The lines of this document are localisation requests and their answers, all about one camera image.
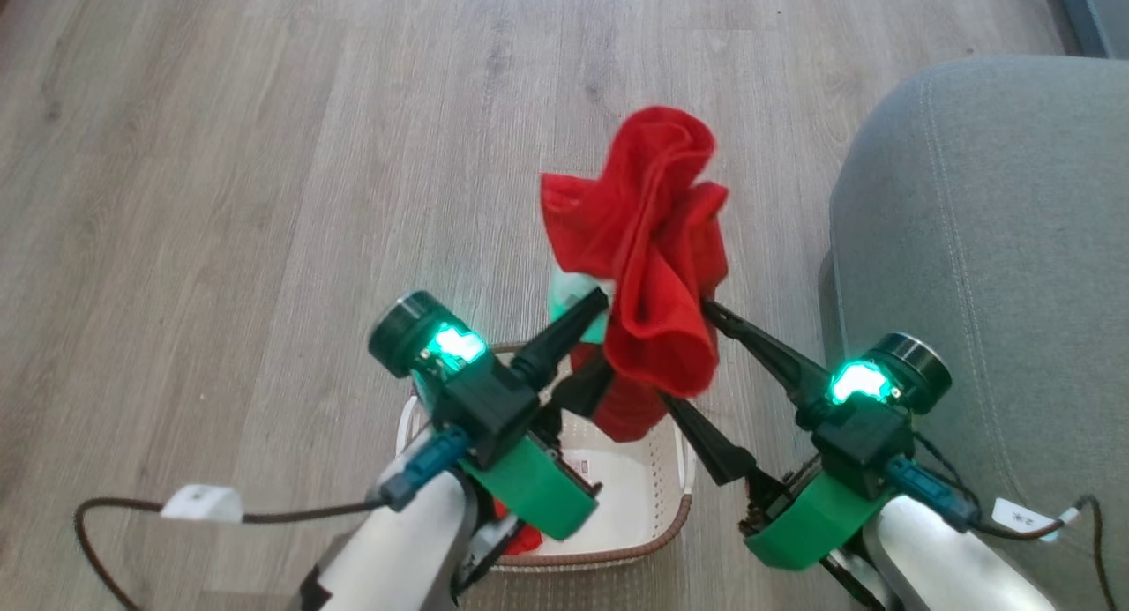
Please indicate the right wrist black camera housing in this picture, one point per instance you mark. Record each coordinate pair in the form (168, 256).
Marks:
(860, 443)

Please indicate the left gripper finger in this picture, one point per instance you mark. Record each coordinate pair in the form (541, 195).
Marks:
(586, 389)
(560, 338)

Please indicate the left gripper body green housing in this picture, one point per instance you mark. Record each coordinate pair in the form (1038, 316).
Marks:
(538, 492)

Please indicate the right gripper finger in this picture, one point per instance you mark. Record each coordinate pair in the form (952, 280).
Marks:
(776, 364)
(713, 448)

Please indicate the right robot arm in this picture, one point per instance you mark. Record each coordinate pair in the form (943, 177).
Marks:
(944, 567)

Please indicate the mint green fabric item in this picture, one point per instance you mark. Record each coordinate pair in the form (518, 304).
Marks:
(573, 294)

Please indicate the left wrist black camera housing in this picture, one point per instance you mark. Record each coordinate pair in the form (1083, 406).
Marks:
(485, 408)

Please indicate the wrist black camera housing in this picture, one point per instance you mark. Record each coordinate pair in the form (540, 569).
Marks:
(860, 443)
(485, 408)

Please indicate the white printed label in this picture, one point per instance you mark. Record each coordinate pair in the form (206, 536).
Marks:
(591, 468)

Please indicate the right gripper body green housing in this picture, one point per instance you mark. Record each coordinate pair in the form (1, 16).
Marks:
(811, 523)

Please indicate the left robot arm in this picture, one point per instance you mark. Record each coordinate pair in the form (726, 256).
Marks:
(397, 558)

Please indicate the white laundry basket brown rim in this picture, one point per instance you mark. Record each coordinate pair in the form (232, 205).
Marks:
(635, 505)

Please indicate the grey fabric ottoman seat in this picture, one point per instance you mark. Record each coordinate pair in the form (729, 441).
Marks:
(1014, 241)

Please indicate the red garment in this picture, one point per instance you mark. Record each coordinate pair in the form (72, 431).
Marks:
(653, 241)
(527, 540)

